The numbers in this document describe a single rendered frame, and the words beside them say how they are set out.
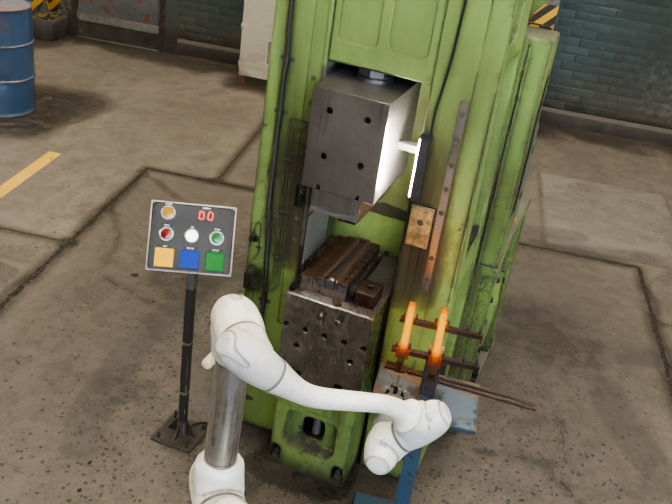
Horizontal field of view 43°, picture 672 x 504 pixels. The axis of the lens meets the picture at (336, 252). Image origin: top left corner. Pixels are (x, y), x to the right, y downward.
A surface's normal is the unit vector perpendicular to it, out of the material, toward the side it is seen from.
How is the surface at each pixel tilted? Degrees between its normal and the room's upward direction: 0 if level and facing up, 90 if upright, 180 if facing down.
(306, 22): 90
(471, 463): 0
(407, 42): 90
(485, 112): 90
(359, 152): 90
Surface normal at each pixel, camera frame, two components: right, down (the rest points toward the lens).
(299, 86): -0.36, 0.40
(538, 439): 0.14, -0.87
